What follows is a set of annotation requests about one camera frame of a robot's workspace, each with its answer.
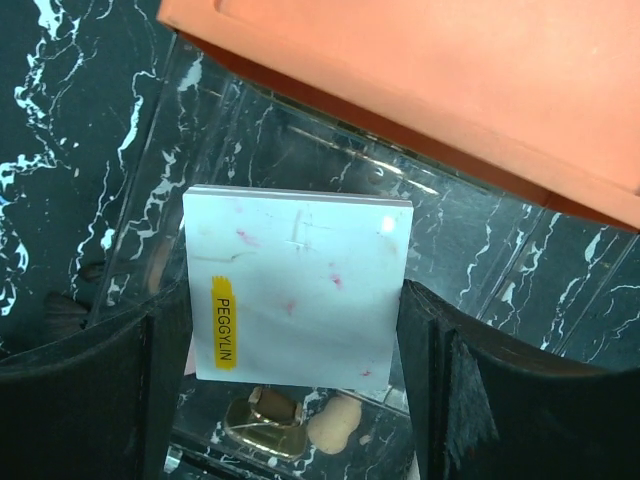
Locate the large fluffy powder brush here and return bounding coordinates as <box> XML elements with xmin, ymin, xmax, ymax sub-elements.
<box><xmin>43</xmin><ymin>261</ymin><xmax>106</xmax><ymax>342</ymax></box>

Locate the white square compact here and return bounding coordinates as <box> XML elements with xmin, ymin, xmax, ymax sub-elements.
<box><xmin>182</xmin><ymin>185</ymin><xmax>414</xmax><ymax>390</ymax></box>

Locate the orange drawer cabinet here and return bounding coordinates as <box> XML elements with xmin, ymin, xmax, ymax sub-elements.
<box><xmin>157</xmin><ymin>1</ymin><xmax>639</xmax><ymax>231</ymax></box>

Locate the beige makeup sponge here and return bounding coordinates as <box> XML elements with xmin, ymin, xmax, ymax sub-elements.
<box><xmin>307</xmin><ymin>395</ymin><xmax>362</xmax><ymax>455</ymax></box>

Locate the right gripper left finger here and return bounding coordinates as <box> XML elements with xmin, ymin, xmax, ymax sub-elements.
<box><xmin>1</xmin><ymin>282</ymin><xmax>192</xmax><ymax>479</ymax></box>

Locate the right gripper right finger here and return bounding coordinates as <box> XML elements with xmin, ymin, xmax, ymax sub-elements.
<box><xmin>397</xmin><ymin>280</ymin><xmax>639</xmax><ymax>479</ymax></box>

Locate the clear acrylic drawer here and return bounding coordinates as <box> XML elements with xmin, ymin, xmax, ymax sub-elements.
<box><xmin>103</xmin><ymin>38</ymin><xmax>639</xmax><ymax>479</ymax></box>

